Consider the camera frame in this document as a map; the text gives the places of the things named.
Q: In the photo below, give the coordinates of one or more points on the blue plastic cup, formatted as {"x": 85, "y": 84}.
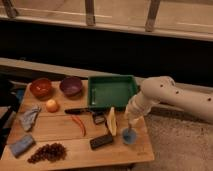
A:
{"x": 128, "y": 136}

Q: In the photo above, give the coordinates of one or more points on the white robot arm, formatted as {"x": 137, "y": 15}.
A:
{"x": 155, "y": 90}

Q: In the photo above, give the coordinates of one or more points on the green plastic tray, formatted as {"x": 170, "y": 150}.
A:
{"x": 111, "y": 91}

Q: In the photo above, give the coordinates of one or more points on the metal utensil in tray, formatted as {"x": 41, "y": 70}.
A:
{"x": 93, "y": 96}

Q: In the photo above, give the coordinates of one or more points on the small dark box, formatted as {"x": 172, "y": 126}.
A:
{"x": 98, "y": 119}

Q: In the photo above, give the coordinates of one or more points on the purple bowl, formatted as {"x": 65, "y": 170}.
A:
{"x": 71, "y": 86}

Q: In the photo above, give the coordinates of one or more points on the red chili pepper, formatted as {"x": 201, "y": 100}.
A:
{"x": 78, "y": 121}

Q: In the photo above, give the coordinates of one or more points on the black rectangular block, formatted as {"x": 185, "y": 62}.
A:
{"x": 101, "y": 141}

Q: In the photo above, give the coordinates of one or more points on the orange fruit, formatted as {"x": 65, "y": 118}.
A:
{"x": 52, "y": 106}

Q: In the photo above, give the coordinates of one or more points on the red bowl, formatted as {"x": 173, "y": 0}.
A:
{"x": 41, "y": 88}

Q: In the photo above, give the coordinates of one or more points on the bunch of dark grapes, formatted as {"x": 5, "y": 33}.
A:
{"x": 51, "y": 152}

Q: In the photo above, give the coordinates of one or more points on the grey crumpled cloth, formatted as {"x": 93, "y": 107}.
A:
{"x": 28, "y": 118}

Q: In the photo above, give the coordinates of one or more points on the blue sponge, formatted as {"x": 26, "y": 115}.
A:
{"x": 22, "y": 145}

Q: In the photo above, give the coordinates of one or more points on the black handled knife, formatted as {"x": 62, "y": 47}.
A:
{"x": 81, "y": 110}

